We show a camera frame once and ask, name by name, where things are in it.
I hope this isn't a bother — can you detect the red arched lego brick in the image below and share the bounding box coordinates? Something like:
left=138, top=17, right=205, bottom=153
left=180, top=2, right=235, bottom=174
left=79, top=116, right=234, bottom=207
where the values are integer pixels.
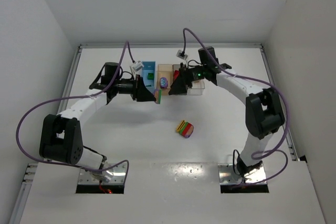
left=173, top=70, right=180, bottom=81

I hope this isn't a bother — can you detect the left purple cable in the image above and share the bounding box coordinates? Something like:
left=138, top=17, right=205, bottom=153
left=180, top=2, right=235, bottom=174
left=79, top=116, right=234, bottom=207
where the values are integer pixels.
left=16, top=41, right=137, bottom=176

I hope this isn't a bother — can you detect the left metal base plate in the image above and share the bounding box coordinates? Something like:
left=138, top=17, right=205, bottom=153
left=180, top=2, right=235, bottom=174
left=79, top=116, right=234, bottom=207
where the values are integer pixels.
left=77, top=162, right=128, bottom=186

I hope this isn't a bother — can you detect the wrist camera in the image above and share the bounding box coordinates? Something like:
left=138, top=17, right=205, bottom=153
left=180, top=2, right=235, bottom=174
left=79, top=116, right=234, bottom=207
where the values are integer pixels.
left=176, top=50, right=188, bottom=61
left=130, top=61, right=144, bottom=75

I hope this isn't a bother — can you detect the tan translucent container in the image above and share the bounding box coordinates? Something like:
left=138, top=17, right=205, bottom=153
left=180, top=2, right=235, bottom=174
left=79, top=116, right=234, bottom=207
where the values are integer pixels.
left=156, top=64, right=173, bottom=95

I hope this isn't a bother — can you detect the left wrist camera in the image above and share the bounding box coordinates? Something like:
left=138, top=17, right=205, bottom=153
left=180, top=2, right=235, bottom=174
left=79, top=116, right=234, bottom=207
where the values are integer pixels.
left=130, top=61, right=144, bottom=75

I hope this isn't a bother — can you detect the clear container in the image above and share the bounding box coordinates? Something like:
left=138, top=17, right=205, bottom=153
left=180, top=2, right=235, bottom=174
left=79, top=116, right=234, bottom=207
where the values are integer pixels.
left=187, top=79, right=205, bottom=95

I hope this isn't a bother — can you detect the green lego brick number three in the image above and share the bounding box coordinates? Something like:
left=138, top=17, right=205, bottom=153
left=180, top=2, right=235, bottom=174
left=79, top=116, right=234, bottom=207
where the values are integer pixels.
left=147, top=73, right=154, bottom=80

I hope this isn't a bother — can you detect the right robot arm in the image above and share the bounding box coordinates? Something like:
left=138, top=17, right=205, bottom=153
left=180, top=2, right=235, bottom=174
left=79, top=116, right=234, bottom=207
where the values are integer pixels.
left=169, top=47, right=285, bottom=177

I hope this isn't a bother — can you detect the striped lego block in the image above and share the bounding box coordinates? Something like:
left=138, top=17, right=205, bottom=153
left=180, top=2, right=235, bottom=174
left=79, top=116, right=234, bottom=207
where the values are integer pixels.
left=176, top=120, right=194, bottom=138

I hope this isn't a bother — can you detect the blue container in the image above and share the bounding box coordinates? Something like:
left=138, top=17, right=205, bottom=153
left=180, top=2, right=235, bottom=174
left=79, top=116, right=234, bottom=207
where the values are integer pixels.
left=142, top=61, right=156, bottom=93

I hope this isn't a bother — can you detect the purple lego brick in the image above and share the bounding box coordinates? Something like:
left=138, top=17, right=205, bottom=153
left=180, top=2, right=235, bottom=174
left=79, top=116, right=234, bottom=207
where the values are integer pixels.
left=159, top=77, right=169, bottom=89

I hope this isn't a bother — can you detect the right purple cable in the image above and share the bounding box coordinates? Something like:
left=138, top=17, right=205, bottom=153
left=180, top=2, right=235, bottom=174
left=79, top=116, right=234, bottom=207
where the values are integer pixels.
left=182, top=27, right=291, bottom=188

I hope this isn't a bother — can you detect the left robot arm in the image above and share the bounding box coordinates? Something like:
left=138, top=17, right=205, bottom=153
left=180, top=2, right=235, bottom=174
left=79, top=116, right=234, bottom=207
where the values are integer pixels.
left=39, top=62, right=156, bottom=171

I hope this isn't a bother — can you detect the purple cable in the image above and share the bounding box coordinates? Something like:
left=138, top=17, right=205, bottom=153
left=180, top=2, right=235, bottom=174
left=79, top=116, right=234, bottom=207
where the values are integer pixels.
left=182, top=27, right=291, bottom=188
left=16, top=41, right=137, bottom=176

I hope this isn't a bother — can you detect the grey translucent container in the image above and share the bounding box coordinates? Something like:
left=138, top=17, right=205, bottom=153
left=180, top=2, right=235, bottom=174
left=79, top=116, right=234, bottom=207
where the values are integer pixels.
left=173, top=65, right=188, bottom=90

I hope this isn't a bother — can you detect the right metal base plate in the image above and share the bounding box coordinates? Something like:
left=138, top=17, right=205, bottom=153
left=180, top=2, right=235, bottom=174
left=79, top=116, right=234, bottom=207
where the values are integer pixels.
left=218, top=163, right=267, bottom=186

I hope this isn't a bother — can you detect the purple green lego piece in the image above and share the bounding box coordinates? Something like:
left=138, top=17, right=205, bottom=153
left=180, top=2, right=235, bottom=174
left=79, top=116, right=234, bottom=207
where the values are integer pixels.
left=153, top=89, right=162, bottom=104

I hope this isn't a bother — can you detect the metal base plate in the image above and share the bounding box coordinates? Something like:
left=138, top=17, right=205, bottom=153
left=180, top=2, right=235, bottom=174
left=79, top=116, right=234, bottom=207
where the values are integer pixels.
left=218, top=163, right=267, bottom=186
left=77, top=162, right=128, bottom=186

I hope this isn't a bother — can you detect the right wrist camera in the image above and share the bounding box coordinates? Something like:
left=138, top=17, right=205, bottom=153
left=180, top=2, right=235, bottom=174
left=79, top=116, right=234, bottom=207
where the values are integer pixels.
left=176, top=50, right=188, bottom=61

